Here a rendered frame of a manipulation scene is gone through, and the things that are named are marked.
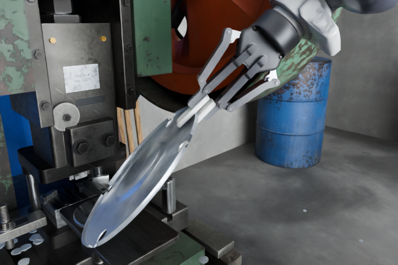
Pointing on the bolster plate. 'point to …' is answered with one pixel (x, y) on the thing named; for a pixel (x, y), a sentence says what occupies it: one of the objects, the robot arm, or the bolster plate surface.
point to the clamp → (18, 225)
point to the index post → (169, 196)
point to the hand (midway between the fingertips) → (195, 112)
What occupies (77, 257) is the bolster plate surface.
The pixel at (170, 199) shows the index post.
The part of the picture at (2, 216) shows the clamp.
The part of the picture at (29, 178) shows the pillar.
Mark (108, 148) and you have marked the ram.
